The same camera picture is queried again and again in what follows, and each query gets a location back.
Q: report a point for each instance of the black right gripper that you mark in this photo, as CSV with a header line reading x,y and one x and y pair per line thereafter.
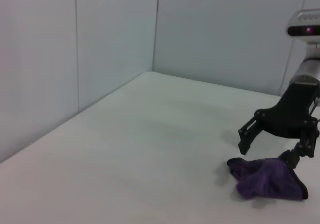
x,y
292,114

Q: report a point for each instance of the purple rag with black loop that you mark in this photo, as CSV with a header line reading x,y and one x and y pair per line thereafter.
x,y
267,181

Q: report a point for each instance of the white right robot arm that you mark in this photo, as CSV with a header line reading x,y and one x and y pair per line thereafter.
x,y
310,69

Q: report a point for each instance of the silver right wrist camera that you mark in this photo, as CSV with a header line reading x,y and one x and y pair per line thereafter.
x,y
305,24

